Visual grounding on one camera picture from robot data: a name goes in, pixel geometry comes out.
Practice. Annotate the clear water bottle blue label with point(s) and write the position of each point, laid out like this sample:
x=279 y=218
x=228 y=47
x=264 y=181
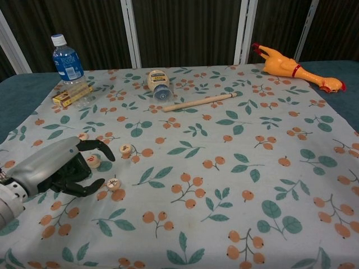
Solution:
x=67 y=64

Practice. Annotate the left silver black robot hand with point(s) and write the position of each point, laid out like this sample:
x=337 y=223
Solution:
x=45 y=165

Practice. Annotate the yellow rubber chicken toy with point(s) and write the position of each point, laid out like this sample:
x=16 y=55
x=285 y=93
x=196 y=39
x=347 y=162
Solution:
x=280 y=64

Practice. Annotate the floral fruit print tablecloth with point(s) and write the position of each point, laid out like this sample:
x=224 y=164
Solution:
x=196 y=157

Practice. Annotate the cream mayonnaise squeeze bottle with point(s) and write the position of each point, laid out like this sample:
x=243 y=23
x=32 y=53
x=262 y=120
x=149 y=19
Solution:
x=158 y=79

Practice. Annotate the teal table cover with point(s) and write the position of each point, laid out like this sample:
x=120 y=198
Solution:
x=22 y=95

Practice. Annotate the white partition frame post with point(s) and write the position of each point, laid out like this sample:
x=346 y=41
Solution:
x=130 y=33
x=308 y=30
x=12 y=46
x=244 y=30

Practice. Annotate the wooden rolling stick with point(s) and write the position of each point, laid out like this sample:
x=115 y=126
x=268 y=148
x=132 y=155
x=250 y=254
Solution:
x=196 y=102

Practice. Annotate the small yellow cardboard box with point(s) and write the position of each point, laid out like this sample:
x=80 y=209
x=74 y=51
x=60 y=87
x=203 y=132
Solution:
x=60 y=98

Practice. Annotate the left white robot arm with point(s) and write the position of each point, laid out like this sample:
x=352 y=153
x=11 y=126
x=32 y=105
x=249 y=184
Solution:
x=8 y=207

